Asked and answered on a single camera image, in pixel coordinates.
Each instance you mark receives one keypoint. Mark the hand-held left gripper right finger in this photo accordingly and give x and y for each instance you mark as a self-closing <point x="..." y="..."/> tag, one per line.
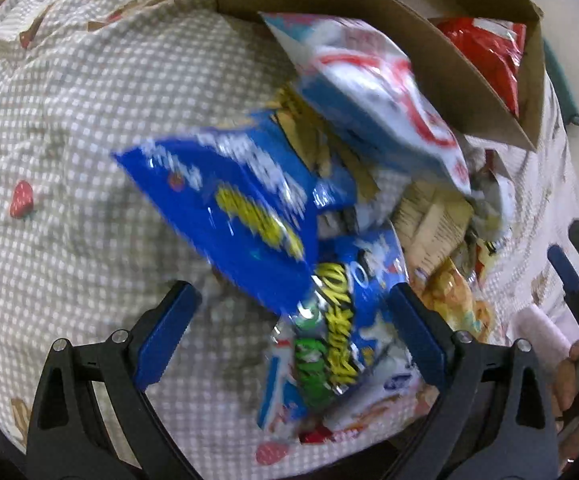
<point x="417" y="332"/>

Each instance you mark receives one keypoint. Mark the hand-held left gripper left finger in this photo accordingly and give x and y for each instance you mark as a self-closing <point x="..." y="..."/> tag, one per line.
<point x="169" y="332"/>

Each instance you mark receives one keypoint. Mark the yellow orange snack bag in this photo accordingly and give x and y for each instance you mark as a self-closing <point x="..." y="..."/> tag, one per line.
<point x="457" y="300"/>

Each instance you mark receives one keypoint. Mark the blue green-print snack bag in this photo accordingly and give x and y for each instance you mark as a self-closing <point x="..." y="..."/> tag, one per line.
<point x="349" y="320"/>

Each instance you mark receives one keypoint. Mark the beige snack packet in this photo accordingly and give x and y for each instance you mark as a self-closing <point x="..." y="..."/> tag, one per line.
<point x="429" y="225"/>

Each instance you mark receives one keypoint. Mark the blue yellow snack bag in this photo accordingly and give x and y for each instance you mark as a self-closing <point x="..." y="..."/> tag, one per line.
<point x="239" y="200"/>

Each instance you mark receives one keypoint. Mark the red snack bag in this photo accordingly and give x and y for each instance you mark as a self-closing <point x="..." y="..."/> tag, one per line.
<point x="489" y="60"/>

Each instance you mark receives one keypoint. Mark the yellow brown snack packet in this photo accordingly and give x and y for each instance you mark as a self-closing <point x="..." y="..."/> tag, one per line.
<point x="297" y="122"/>

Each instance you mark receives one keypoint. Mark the white red-ringed snack bag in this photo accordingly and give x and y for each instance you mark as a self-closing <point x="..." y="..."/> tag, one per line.
<point x="369" y="90"/>

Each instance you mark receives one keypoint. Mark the brown cardboard box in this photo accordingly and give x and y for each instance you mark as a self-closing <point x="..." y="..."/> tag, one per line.
<point x="319" y="10"/>

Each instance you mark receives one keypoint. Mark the person's right hand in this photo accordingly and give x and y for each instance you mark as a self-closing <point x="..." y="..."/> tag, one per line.
<point x="567" y="382"/>

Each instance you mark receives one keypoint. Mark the pale pink roll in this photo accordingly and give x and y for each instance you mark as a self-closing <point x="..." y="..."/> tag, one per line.
<point x="544" y="332"/>

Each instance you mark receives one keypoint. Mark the white crumpled snack packet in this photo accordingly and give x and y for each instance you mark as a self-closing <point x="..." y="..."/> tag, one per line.
<point x="492" y="200"/>

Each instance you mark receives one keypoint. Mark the checked printed blanket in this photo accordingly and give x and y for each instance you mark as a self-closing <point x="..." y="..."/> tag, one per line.
<point x="94" y="110"/>

